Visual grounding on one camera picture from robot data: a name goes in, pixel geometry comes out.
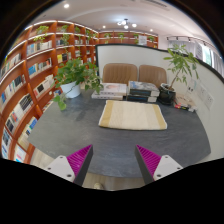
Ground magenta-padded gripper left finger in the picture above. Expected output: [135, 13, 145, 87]
[44, 144, 94, 187]

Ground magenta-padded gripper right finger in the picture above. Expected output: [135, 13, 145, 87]
[134, 144, 184, 185]

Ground cream towel with yellow stripes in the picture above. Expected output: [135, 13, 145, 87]
[98, 99, 168, 131]

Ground beige cardboard box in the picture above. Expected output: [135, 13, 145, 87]
[173, 95, 198, 113]

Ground small tree in black pot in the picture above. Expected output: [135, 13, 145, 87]
[157, 43, 201, 106]

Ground dark book with blue spine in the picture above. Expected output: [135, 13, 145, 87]
[126, 94, 159, 104]

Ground flat white book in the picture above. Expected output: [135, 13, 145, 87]
[91, 91, 125, 101]

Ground thick book with grey photo cover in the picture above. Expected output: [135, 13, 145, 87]
[127, 80, 161, 98]

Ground tan leather chair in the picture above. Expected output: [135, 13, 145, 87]
[138, 64, 168, 89]
[102, 63, 139, 86]

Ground orange wooden book shelf unit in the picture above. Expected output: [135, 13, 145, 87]
[0, 19, 159, 164]

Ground white book with face cover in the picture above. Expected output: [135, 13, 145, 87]
[99, 82, 128, 97]

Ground pothos plant in white pot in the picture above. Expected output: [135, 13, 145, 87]
[52, 57, 104, 112]

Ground white curtains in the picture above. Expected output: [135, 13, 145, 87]
[166, 39, 224, 76]

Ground white and purple banner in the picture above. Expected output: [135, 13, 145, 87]
[194, 43, 204, 62]

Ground ceiling lights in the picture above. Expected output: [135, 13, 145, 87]
[61, 2, 154, 33]

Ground white wall socket panel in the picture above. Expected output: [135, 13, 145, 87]
[203, 93, 215, 111]
[196, 84, 207, 100]

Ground white partition with dark frame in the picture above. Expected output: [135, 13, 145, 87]
[95, 43, 224, 164]

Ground black track light rail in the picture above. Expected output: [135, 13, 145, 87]
[165, 35, 216, 48]

